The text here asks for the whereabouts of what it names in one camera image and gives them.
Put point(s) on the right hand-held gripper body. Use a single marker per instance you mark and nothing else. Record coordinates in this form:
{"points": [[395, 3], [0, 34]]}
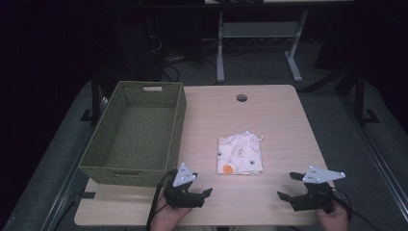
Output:
{"points": [[316, 200]]}

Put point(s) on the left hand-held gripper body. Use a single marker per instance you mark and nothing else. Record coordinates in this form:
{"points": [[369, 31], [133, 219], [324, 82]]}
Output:
{"points": [[183, 199]]}

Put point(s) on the person's left hand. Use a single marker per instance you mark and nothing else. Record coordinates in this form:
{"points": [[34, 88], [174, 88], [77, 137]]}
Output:
{"points": [[168, 218]]}

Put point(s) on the person's right hand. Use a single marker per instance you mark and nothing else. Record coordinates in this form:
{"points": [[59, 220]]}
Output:
{"points": [[335, 219]]}

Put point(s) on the folded white patterned cloth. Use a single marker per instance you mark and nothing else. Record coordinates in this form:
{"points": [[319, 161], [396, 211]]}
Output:
{"points": [[240, 154]]}

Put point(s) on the green woven basket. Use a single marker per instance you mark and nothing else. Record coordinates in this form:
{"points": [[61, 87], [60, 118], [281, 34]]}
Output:
{"points": [[138, 141]]}

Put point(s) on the aluminium floor rail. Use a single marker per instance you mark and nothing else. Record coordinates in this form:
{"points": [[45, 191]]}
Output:
{"points": [[69, 186], [375, 154]]}

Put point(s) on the black table edge bracket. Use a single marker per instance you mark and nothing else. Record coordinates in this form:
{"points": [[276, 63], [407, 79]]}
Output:
{"points": [[86, 195]]}

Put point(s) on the black metal post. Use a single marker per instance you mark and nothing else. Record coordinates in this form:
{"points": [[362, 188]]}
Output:
{"points": [[95, 96], [360, 96]]}

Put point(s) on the grey metal table frame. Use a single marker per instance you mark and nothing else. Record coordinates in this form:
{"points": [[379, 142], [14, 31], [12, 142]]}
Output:
{"points": [[256, 30]]}

